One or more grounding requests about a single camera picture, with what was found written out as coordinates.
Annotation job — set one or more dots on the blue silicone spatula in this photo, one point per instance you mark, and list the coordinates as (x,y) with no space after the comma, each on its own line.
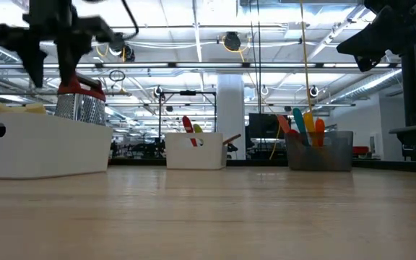
(299,121)

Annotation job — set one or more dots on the red box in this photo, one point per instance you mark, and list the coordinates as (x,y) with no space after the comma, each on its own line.
(362,150)

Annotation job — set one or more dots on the dark grey desk cart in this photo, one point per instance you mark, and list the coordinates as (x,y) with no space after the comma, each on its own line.
(410,108)

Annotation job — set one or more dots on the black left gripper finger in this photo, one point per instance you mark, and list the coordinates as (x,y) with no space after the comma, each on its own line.
(69,59)
(35,65)

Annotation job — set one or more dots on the red-trimmed metal box grater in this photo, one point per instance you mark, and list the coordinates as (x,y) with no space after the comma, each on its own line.
(81,108)

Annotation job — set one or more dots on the red silicone spatula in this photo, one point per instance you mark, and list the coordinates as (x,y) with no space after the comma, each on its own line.
(292,132)

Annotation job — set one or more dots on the lime green silicone spoon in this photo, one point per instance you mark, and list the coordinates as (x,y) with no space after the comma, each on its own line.
(198,128)

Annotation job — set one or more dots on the orange silicone spatula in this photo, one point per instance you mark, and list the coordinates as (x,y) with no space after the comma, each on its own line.
(320,128)

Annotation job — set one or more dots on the red silicone spoon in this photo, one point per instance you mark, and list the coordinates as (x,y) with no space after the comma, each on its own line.
(188,126)

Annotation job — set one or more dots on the black metal stand frame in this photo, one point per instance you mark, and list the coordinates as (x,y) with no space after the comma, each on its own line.
(188,92)

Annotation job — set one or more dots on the pink silicone spatula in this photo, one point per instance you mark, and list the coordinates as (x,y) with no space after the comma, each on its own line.
(284,124)

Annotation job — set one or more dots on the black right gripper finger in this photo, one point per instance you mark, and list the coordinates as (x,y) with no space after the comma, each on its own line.
(359,38)
(367,48)

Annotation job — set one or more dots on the brown wooden spoon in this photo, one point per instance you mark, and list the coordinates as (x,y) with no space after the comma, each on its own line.
(232,139)

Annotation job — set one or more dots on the yellow silicone spatula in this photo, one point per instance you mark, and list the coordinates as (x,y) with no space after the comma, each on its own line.
(309,122)

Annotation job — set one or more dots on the grey translucent plastic bin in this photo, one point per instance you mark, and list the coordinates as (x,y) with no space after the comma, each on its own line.
(338,151)

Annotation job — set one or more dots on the black display screen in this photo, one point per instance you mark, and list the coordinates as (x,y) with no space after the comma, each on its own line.
(265,126)

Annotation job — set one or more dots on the white building column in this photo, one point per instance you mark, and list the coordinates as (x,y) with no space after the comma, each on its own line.
(231,115)

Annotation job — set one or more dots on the white plastic bin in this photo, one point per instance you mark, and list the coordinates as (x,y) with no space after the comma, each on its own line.
(208,155)
(49,144)

